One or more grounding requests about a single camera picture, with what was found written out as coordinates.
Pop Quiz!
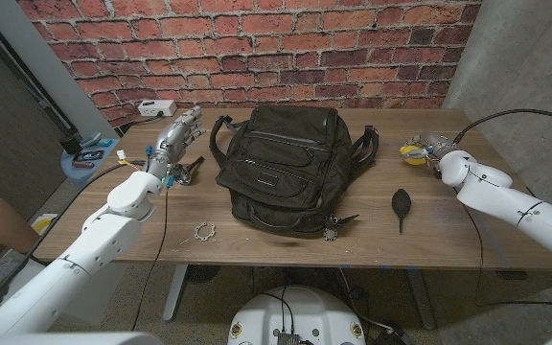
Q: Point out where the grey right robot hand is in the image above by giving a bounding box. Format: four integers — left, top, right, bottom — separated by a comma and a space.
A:
399, 132, 459, 167

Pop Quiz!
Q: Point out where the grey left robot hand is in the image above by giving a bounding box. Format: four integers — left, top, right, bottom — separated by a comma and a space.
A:
145, 105, 208, 178

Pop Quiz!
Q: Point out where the yellow dimpled ball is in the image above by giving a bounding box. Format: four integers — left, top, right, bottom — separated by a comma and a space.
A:
399, 144, 428, 167

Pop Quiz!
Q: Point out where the black fabric backpack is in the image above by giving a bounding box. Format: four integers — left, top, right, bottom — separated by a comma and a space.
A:
208, 103, 381, 237

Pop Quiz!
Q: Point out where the white power strip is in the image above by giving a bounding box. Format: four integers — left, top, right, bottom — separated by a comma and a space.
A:
137, 99, 178, 118

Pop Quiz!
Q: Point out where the black rubber air blower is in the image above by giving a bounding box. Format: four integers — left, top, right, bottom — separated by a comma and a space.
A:
391, 188, 413, 235

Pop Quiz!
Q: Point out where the teal grey case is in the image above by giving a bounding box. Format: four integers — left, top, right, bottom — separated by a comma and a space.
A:
80, 131, 104, 148

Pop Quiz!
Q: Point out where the black smartphone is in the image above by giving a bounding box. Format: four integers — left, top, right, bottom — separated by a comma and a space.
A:
72, 149, 105, 163

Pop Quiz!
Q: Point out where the blue round stool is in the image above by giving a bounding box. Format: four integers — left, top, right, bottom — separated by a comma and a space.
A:
59, 138, 122, 188

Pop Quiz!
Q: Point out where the small black box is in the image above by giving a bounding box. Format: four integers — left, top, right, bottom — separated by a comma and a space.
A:
58, 135, 83, 155

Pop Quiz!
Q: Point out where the red brick printed backdrop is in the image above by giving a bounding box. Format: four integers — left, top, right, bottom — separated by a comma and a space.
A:
16, 0, 483, 128

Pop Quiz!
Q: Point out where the white table leg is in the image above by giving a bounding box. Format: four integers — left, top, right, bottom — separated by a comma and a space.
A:
162, 264, 189, 322

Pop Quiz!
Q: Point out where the grey table leg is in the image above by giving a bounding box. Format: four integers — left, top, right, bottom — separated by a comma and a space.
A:
404, 268, 438, 331

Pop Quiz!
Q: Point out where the white yellow floor object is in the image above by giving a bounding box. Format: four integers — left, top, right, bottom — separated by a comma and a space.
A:
29, 213, 61, 236

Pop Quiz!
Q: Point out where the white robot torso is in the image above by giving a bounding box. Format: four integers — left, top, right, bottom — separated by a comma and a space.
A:
227, 286, 367, 345

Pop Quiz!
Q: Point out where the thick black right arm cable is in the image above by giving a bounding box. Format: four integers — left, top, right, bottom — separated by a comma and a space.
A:
452, 108, 552, 145

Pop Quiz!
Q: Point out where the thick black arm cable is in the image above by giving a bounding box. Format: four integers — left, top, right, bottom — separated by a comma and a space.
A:
452, 108, 552, 145
0, 160, 148, 317

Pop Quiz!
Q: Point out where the grey toothed metal ring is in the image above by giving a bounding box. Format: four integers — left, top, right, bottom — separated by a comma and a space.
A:
195, 222, 218, 242

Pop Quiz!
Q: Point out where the thin black left wrist cable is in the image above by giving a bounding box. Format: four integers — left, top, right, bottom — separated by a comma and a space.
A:
130, 186, 171, 333

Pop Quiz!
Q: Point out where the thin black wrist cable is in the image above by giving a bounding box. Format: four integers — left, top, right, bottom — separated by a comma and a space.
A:
457, 191, 552, 309
130, 186, 171, 333

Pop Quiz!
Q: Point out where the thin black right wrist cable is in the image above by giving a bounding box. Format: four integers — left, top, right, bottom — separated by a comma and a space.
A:
457, 191, 552, 309

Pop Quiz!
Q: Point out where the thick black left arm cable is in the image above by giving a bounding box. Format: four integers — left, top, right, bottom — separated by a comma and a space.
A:
0, 160, 148, 317

